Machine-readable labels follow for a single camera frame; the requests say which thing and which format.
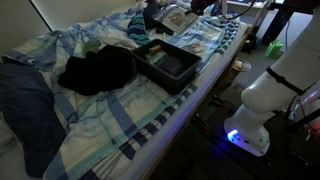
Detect dark jacket near pillow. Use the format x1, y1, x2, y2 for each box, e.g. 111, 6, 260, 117
143, 0, 174, 35

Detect dark blue jeans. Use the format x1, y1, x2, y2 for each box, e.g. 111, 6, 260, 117
0, 63, 66, 178

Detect black camera stand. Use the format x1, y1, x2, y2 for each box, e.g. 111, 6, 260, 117
262, 0, 319, 45

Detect blue checked bed sheet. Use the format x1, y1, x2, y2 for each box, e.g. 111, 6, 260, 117
0, 2, 246, 180

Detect yellow item in box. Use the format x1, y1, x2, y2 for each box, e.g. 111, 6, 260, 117
149, 45, 162, 55

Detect black clothing heap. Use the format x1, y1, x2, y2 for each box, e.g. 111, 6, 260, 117
58, 45, 133, 96

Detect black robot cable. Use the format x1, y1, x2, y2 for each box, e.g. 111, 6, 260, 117
216, 0, 261, 21

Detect teal striped cloth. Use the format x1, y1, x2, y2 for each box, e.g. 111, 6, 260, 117
127, 11, 150, 45

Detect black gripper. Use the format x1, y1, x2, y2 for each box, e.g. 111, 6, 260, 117
191, 0, 218, 11

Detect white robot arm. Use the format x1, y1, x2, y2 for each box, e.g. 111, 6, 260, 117
223, 0, 320, 157

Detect dark grey plastic box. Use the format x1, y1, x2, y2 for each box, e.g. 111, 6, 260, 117
131, 39, 202, 95

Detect green bag on floor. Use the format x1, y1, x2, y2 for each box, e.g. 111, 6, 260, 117
265, 40, 283, 58

